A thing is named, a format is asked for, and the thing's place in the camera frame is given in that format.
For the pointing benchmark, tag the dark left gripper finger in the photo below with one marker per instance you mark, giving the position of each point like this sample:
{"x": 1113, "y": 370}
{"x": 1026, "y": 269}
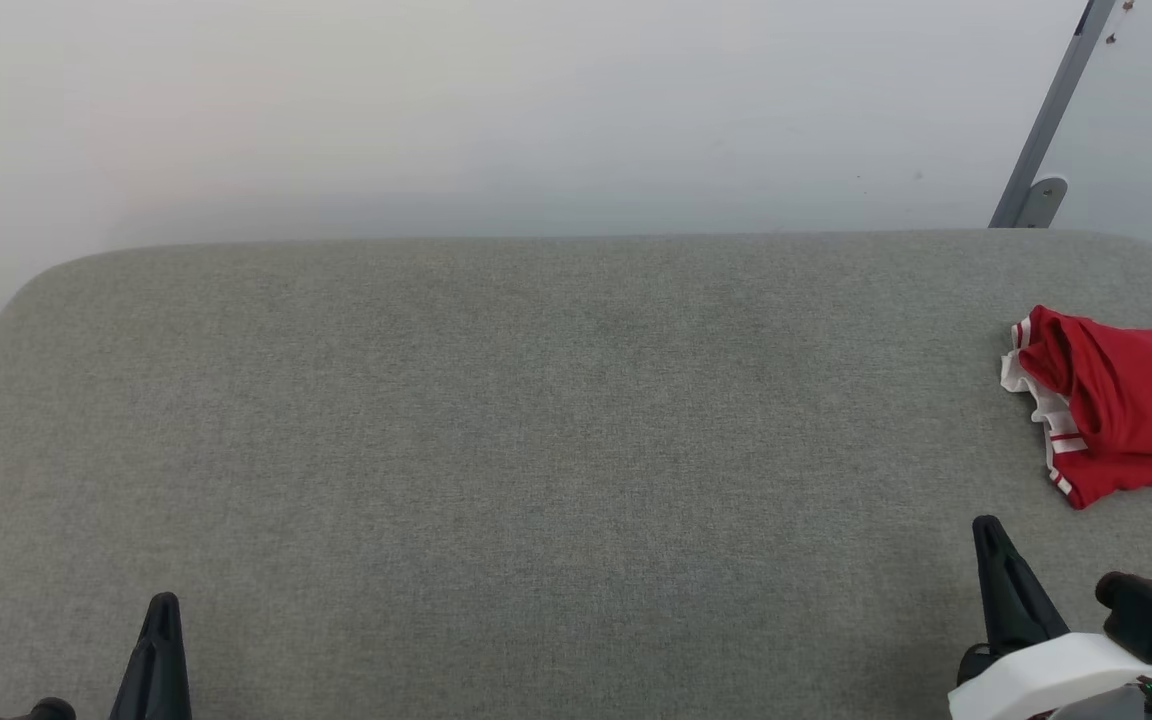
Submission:
{"x": 136, "y": 680}
{"x": 174, "y": 680}

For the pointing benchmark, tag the grey pole foot bracket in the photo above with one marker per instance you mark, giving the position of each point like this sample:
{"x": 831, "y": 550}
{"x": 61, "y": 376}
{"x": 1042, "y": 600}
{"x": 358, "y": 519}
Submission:
{"x": 1041, "y": 202}

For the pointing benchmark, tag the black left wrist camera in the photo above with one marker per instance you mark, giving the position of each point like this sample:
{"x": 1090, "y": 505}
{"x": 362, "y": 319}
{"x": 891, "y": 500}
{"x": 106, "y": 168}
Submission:
{"x": 41, "y": 710}

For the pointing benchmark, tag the red and white jersey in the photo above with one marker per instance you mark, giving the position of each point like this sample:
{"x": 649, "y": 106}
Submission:
{"x": 1136, "y": 410}

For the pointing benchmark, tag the grey fabric sofa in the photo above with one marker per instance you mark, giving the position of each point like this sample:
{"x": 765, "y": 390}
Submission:
{"x": 536, "y": 450}

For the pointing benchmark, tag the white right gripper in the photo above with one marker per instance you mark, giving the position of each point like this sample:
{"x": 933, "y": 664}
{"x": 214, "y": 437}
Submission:
{"x": 1046, "y": 680}

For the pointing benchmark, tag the grey metal pole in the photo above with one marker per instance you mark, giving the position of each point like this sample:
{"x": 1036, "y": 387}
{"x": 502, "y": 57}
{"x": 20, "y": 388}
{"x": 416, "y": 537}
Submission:
{"x": 1056, "y": 110}

